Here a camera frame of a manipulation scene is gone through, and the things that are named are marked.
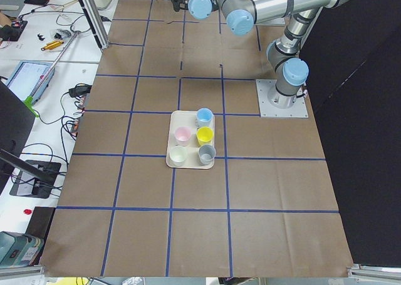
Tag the green box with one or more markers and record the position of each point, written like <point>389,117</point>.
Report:
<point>19,250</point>

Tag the grey plastic cup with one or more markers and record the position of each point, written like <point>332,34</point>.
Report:
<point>206,154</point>

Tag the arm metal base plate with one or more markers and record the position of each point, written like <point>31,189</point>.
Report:
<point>272,104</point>

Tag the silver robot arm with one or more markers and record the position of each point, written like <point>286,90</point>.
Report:
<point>242,15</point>

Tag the cream plastic tray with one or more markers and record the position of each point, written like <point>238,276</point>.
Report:
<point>178,119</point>

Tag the cream white plastic cup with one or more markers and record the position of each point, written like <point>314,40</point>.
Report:
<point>178,156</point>

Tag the pink plastic cup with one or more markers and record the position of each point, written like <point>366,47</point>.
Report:
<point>182,136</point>

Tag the black electronics box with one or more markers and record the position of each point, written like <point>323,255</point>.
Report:
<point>26,185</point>

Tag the gold cylinder tool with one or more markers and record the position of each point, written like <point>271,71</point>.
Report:
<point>52,45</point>

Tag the aluminium frame post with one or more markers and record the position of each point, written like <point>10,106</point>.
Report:
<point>95,22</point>

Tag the long metal rod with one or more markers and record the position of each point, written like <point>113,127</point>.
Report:
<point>29,100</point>

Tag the blue plastic cup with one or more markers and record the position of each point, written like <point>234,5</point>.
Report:
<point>203,117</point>

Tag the tablet with blue case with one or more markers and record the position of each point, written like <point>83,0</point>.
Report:
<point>24,81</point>

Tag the black monitor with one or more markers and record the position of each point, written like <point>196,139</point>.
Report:
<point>16,124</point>

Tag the yellow plastic cup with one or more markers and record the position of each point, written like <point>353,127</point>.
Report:
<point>204,135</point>

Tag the black power adapter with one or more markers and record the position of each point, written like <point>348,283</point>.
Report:
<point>79,90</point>

